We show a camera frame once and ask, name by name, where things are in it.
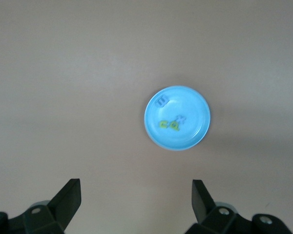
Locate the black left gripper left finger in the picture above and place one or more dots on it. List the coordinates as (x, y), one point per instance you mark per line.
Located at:
(63, 207)

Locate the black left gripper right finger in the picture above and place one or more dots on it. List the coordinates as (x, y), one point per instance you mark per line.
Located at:
(205, 209)

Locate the green lowercase letter p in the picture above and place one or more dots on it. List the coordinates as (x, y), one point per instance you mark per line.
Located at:
(175, 126)

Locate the blue lowercase letter x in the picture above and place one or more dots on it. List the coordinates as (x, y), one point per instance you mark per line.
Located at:
(181, 119)

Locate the green lowercase letter n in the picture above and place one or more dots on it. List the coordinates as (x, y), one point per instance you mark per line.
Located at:
(161, 124)

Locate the blue lowercase letter m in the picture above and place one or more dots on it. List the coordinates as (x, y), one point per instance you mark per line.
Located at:
(162, 102)

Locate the blue plate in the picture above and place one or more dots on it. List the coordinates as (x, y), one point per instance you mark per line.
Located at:
(193, 102)

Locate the brown table mat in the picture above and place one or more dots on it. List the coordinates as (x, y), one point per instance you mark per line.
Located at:
(39, 73)

